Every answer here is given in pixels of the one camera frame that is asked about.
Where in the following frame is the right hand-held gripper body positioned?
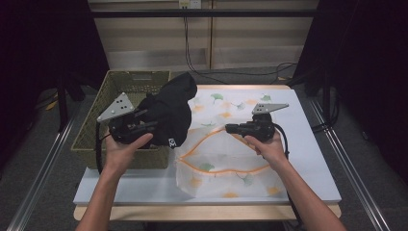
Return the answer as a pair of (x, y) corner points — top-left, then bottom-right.
(239, 102), (290, 142)

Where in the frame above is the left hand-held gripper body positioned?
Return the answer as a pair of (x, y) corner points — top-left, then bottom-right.
(96, 91), (145, 145)

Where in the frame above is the green woven basket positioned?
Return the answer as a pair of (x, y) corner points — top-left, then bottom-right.
(70, 69), (173, 170)

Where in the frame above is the leaf-print mesh laundry bag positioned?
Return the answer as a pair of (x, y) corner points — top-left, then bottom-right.
(174, 92), (287, 199)

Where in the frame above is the black garment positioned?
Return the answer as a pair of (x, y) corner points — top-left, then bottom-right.
(136, 71), (198, 150)

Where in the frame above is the person's right hand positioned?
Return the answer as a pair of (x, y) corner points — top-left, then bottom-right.
(243, 130), (291, 171)

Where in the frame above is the person's left hand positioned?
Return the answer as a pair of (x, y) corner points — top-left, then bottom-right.
(101, 132), (155, 177)

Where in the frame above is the white foam board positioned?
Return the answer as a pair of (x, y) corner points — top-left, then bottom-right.
(72, 89), (343, 207)

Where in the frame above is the black metal stand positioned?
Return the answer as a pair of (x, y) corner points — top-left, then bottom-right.
(288, 67), (342, 135)
(55, 72), (87, 133)

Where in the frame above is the black horizontal bar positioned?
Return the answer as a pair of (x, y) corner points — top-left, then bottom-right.
(90, 9), (319, 19)

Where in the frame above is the right hand-held gripper cable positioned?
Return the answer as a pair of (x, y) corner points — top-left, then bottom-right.
(271, 122), (304, 226)

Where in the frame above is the hand-held gripper cable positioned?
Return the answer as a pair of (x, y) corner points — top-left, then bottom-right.
(271, 122), (304, 226)
(94, 120), (113, 175)

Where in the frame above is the left hand-held gripper cable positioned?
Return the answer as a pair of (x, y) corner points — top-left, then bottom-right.
(94, 120), (113, 175)

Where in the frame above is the black looped floor cable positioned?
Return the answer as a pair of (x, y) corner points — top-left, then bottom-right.
(268, 62), (298, 85)

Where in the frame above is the black wall cable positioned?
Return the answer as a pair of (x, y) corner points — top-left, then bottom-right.
(183, 15), (280, 86)

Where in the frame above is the metal floor rail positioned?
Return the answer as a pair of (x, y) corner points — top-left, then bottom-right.
(308, 98), (392, 231)
(6, 104), (83, 231)

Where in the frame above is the white wall socket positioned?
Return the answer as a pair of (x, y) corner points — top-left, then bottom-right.
(178, 0), (203, 10)

